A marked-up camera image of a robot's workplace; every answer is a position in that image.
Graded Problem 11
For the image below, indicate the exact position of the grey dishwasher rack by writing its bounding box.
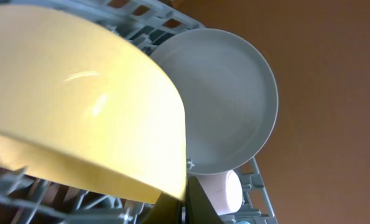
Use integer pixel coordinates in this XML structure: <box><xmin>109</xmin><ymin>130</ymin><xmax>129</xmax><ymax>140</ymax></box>
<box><xmin>0</xmin><ymin>0</ymin><xmax>277</xmax><ymax>223</ymax></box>

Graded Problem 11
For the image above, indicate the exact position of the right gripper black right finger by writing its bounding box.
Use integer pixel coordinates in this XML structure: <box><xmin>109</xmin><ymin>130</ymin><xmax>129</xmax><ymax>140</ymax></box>
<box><xmin>185</xmin><ymin>177</ymin><xmax>224</xmax><ymax>224</ymax></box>

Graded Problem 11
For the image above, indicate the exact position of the yellow bowl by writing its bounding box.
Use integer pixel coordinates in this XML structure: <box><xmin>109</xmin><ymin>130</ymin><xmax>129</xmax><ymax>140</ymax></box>
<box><xmin>0</xmin><ymin>4</ymin><xmax>187</xmax><ymax>203</ymax></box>

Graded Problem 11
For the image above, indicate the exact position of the pink cup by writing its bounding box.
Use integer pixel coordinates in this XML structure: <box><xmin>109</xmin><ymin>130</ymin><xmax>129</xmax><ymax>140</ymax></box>
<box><xmin>196</xmin><ymin>170</ymin><xmax>243</xmax><ymax>215</ymax></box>

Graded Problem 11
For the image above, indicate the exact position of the grey ceramic plate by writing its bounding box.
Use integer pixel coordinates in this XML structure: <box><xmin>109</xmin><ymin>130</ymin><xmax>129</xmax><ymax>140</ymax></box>
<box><xmin>151</xmin><ymin>29</ymin><xmax>279</xmax><ymax>175</ymax></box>

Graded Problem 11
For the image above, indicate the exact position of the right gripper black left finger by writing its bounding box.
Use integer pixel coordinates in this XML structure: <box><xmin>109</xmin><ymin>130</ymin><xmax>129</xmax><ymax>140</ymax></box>
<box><xmin>141</xmin><ymin>193</ymin><xmax>182</xmax><ymax>224</ymax></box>

